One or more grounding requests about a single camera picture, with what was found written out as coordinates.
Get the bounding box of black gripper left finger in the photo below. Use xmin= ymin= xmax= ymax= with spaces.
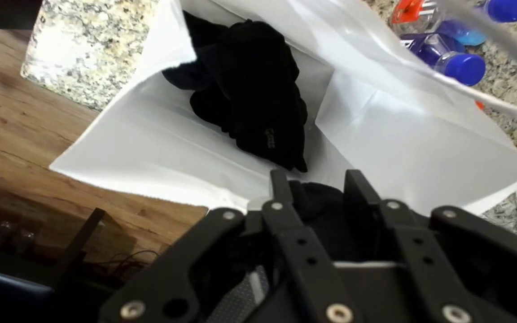
xmin=97 ymin=168 xmax=362 ymax=323

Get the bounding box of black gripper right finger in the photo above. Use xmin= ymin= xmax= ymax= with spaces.
xmin=343 ymin=168 xmax=517 ymax=323

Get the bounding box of white paper bag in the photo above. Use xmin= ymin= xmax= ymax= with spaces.
xmin=48 ymin=0 xmax=517 ymax=218

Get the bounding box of black floor mat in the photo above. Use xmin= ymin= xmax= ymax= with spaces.
xmin=206 ymin=265 xmax=269 ymax=323

